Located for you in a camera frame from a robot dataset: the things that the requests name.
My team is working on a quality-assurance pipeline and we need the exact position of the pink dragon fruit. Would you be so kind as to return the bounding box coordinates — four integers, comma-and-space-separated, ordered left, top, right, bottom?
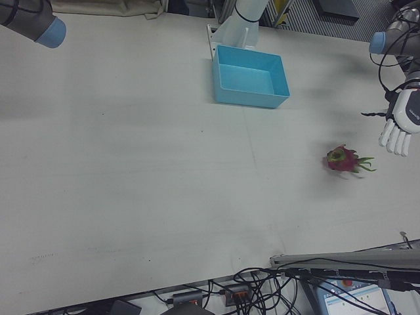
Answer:
325, 143, 377, 180

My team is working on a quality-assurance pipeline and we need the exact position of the black hub with orange ports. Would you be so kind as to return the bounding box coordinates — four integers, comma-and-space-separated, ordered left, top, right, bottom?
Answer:
223, 284, 251, 308

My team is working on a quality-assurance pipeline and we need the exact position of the grey usb hub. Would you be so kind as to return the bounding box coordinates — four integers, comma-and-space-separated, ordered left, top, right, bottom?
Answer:
172, 291, 206, 306

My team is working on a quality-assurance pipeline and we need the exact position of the aluminium angle bracket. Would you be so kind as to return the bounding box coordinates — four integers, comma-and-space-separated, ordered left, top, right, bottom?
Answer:
205, 23, 219, 62

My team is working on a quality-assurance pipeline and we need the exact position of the black flat box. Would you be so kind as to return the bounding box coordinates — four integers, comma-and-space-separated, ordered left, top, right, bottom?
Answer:
109, 299, 143, 315

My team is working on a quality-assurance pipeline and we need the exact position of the dark flat panel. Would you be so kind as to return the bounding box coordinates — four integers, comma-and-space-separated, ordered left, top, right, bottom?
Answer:
318, 0, 360, 24

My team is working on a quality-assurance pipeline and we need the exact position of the beige cloth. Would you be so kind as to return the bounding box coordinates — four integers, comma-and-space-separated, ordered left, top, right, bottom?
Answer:
51, 0, 170, 21

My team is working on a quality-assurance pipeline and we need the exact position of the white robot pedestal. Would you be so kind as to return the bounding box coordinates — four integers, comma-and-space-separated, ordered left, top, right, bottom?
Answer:
215, 0, 268, 51

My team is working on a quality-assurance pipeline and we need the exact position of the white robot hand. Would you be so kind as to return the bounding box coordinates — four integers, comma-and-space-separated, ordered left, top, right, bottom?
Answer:
360, 87, 420, 157

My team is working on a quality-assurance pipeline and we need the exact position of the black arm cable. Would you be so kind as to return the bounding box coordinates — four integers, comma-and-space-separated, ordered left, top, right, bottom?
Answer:
369, 12, 415, 96

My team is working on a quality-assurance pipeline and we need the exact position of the robot teach pendant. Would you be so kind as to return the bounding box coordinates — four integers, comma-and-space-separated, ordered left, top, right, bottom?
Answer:
314, 277, 400, 315

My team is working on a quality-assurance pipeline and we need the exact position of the aluminium frame profile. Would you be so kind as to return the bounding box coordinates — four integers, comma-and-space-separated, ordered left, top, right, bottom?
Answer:
269, 238, 420, 274

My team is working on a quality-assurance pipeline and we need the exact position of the light blue plastic bin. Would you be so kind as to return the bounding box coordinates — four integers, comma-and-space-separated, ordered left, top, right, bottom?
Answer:
211, 45, 291, 110

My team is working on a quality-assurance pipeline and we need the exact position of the black cable bundle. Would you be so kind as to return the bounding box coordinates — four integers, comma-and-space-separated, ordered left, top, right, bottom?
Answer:
208, 266, 316, 315

